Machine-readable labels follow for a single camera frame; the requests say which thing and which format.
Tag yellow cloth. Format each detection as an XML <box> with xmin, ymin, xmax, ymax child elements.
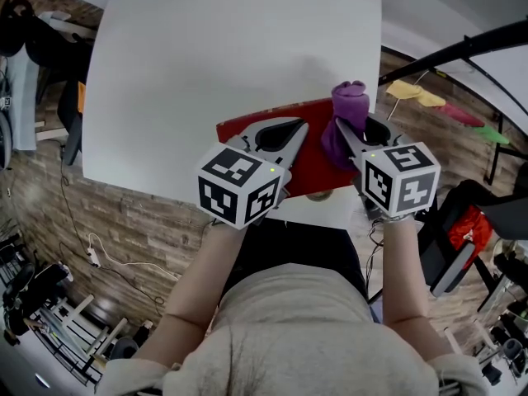
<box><xmin>384</xmin><ymin>79</ymin><xmax>447</xmax><ymax>108</ymax></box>

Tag thin gripper wires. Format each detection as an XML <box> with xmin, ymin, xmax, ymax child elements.
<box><xmin>364</xmin><ymin>219</ymin><xmax>387</xmax><ymax>300</ymax></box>

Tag red cloth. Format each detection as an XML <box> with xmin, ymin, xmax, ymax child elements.
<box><xmin>436</xmin><ymin>102</ymin><xmax>484</xmax><ymax>128</ymax></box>

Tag person's left forearm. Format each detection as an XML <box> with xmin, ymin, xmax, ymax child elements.
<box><xmin>134</xmin><ymin>218</ymin><xmax>249</xmax><ymax>365</ymax></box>

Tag green cloth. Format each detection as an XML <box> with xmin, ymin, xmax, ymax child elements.
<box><xmin>471</xmin><ymin>123</ymin><xmax>512</xmax><ymax>146</ymax></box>

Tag purple cloth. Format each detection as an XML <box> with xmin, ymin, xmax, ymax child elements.
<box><xmin>320</xmin><ymin>79</ymin><xmax>370</xmax><ymax>172</ymax></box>

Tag black office chair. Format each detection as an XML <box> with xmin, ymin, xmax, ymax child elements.
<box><xmin>0</xmin><ymin>0</ymin><xmax>94</xmax><ymax>73</ymax></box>

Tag person's right forearm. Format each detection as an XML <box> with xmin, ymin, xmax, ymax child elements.
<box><xmin>378</xmin><ymin>215</ymin><xmax>451</xmax><ymax>356</ymax></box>

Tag black and grey chair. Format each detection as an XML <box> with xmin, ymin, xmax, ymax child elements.
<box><xmin>419</xmin><ymin>178</ymin><xmax>528</xmax><ymax>301</ymax></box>

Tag red bag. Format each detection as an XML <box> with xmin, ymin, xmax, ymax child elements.
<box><xmin>446</xmin><ymin>204</ymin><xmax>495</xmax><ymax>256</ymax></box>

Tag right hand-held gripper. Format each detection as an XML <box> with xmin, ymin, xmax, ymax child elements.
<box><xmin>334</xmin><ymin>112</ymin><xmax>442</xmax><ymax>224</ymax></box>

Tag black and orange case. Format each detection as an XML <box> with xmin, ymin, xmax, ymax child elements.
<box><xmin>56</xmin><ymin>77</ymin><xmax>88</xmax><ymax>167</ymax></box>

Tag white cable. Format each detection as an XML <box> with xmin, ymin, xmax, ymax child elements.
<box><xmin>87</xmin><ymin>232</ymin><xmax>182</xmax><ymax>282</ymax></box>

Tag black metal rack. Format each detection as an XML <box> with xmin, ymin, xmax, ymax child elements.
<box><xmin>376</xmin><ymin>17</ymin><xmax>528</xmax><ymax>187</ymax></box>

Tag person's beige shirt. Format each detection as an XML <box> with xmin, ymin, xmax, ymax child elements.
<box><xmin>93</xmin><ymin>262</ymin><xmax>493</xmax><ymax>396</ymax></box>

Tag person's black trousers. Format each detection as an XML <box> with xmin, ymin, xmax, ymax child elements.
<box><xmin>221</xmin><ymin>219</ymin><xmax>369</xmax><ymax>303</ymax></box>

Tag white board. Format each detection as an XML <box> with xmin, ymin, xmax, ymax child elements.
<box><xmin>7</xmin><ymin>46</ymin><xmax>41</xmax><ymax>153</ymax></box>

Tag black floor cable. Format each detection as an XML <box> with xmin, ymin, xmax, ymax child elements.
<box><xmin>57</xmin><ymin>144</ymin><xmax>166</xmax><ymax>309</ymax></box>

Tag red book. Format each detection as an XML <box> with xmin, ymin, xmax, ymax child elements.
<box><xmin>215</xmin><ymin>97</ymin><xmax>361</xmax><ymax>200</ymax></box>

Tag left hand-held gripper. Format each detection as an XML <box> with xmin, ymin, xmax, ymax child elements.
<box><xmin>196</xmin><ymin>115</ymin><xmax>310</xmax><ymax>232</ymax></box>

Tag white metal frame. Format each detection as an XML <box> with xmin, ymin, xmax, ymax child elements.
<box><xmin>39</xmin><ymin>291</ymin><xmax>130</xmax><ymax>373</ymax></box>

